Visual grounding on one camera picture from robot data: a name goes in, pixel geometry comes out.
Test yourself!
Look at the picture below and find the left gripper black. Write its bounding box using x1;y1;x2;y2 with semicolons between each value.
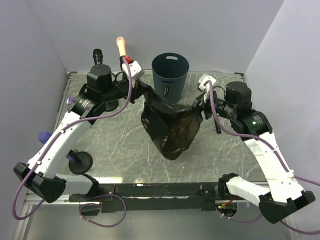
101;77;151;104

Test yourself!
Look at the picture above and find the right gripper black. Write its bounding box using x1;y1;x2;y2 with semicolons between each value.
185;87;237;124

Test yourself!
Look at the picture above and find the black plastic trash bag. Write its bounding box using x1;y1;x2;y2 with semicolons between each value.
140;91;203;161

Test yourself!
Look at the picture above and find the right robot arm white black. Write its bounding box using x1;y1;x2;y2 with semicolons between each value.
198;79;316;224

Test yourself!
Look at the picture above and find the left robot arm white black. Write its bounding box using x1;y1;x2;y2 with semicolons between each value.
13;56;145;203

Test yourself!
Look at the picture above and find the dark blue trash bin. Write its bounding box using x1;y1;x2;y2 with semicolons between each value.
151;52;190;105

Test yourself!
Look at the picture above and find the black bar on table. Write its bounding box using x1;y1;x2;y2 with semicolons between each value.
214;120;222;134

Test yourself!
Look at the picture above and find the pink beige microphone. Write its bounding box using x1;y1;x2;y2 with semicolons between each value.
116;36;127;56

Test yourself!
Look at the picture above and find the purple wedge shaped box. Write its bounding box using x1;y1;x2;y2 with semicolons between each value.
66;97;74;105

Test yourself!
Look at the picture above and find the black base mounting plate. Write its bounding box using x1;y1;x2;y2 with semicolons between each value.
68;182;233;213

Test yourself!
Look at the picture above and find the purple microphone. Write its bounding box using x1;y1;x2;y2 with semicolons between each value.
37;131;52;144

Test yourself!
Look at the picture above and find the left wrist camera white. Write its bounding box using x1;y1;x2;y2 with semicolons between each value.
121;56;145;81

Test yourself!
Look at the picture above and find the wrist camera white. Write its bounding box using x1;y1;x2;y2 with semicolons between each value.
121;56;145;81
198;73;217;102

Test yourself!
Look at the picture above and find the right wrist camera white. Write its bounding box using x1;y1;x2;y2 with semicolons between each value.
198;73;217;102

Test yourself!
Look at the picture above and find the black microphone orange ring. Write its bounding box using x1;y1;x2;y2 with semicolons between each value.
92;48;104;66

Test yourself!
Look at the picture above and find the aluminium front rail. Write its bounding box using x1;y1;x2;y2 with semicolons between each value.
23;183;261;206

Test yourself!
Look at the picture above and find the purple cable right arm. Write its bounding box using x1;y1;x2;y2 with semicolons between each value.
207;81;320;235

